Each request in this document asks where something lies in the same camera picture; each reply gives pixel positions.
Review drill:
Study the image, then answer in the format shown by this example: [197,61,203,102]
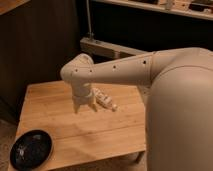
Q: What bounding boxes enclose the black ceramic bowl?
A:
[10,130,53,171]

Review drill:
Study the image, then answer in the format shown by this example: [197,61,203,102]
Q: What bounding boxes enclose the wooden shelf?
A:
[92,0,213,21]

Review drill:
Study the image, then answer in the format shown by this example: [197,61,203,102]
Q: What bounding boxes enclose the white plastic bottle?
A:
[93,88,117,111]

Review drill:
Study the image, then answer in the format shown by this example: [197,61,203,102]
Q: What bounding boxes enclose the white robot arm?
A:
[60,47,213,171]

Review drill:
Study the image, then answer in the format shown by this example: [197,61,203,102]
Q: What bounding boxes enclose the metal vertical pole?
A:
[86,0,93,41]

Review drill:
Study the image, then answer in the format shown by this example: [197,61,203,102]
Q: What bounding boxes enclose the wooden table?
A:
[16,81,146,171]

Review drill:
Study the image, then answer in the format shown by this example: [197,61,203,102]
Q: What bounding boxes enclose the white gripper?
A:
[71,83,97,114]

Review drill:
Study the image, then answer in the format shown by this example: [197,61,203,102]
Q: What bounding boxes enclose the grey metal rail beam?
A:
[80,37,144,59]

